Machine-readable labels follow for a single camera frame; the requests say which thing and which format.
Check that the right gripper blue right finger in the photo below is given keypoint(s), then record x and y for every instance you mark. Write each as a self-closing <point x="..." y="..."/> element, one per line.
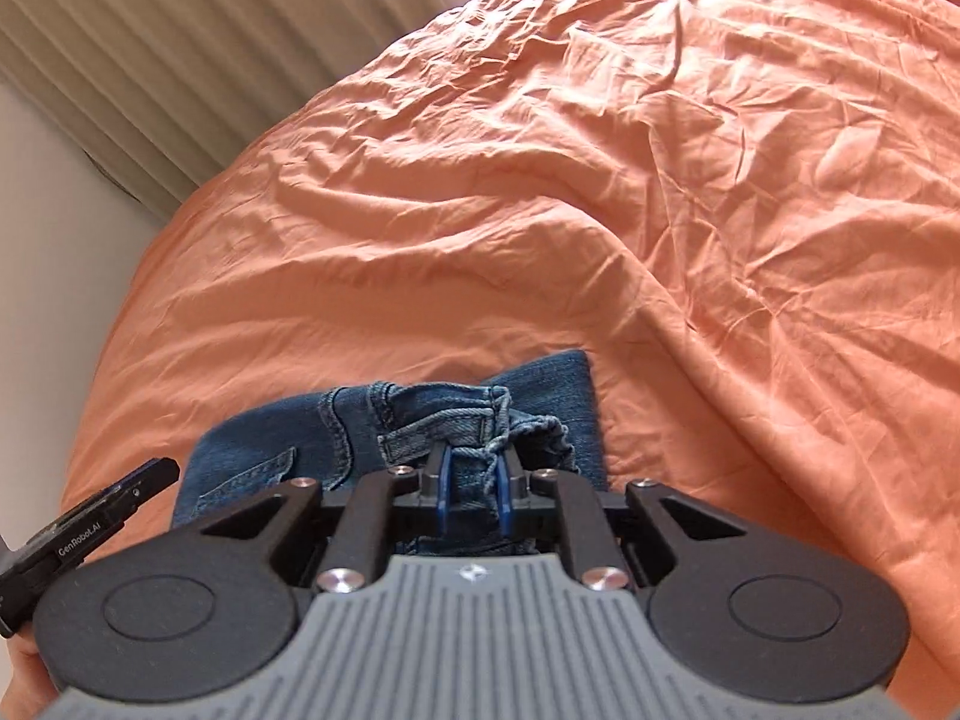
<point x="562" y="510"/>

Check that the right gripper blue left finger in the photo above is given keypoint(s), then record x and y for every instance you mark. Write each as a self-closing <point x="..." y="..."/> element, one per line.
<point x="395" y="506"/>

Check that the blue denim jeans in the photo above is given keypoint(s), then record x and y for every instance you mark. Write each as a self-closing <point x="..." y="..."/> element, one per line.
<point x="545" y="409"/>

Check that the person's right hand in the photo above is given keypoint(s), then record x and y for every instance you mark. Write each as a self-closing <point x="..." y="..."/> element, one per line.
<point x="30" y="691"/>

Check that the orange bed sheet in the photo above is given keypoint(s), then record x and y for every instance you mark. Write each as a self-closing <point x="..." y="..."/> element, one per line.
<point x="744" y="212"/>

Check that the beige left curtain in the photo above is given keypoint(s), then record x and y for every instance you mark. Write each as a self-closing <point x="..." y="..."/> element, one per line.
<point x="164" y="94"/>

